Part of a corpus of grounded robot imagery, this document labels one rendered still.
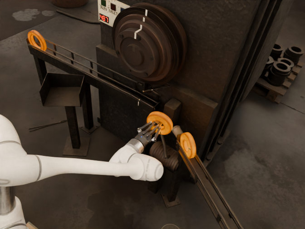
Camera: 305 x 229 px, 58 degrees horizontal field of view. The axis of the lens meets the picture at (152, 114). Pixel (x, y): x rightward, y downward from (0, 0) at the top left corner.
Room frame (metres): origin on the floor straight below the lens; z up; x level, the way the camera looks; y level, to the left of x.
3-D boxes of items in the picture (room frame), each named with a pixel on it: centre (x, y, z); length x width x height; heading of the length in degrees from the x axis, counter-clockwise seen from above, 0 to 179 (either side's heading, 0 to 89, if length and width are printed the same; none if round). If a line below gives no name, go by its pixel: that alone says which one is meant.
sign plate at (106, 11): (1.65, 0.33, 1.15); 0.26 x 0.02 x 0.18; 60
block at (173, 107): (1.29, -0.12, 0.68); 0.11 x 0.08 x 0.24; 150
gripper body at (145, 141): (0.94, 0.03, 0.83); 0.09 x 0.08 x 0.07; 150
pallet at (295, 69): (3.00, -1.06, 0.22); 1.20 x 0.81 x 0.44; 58
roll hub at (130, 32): (1.31, 0.14, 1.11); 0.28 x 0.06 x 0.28; 60
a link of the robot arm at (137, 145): (0.88, 0.07, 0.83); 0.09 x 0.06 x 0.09; 60
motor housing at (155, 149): (1.11, -0.13, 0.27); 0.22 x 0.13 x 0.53; 60
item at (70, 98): (1.42, 0.64, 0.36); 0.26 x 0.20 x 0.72; 95
